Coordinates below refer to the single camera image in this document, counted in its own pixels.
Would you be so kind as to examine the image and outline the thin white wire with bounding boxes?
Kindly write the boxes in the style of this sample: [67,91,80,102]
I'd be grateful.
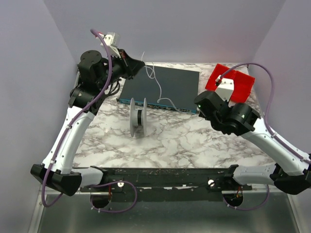
[140,50,182,114]

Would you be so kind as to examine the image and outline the white cable spool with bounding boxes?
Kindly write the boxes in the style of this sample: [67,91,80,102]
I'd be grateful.
[129,98,147,137]

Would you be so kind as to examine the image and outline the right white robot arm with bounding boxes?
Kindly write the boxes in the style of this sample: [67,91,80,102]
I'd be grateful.
[194,91,311,195]

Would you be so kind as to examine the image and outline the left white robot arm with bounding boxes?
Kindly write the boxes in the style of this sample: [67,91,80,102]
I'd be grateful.
[30,49,145,196]

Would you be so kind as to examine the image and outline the red plastic bin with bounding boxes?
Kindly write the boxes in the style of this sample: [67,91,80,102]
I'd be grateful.
[205,64,255,103]

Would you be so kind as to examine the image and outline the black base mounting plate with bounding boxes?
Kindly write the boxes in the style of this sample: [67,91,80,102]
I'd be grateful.
[80,165,252,202]

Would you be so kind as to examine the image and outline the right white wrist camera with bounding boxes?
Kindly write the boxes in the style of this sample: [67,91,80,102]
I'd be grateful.
[215,76,234,102]

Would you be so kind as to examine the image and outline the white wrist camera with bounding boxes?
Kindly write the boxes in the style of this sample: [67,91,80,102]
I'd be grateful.
[215,76,234,102]
[101,32,121,58]

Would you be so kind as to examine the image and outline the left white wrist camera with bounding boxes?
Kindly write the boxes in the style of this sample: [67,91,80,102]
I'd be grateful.
[101,32,121,58]

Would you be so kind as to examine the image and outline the dark blue network switch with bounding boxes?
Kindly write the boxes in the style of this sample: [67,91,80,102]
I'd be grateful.
[118,66,199,114]

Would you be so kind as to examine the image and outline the aluminium rail frame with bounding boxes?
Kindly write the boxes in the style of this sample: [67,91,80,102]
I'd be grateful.
[26,179,302,233]

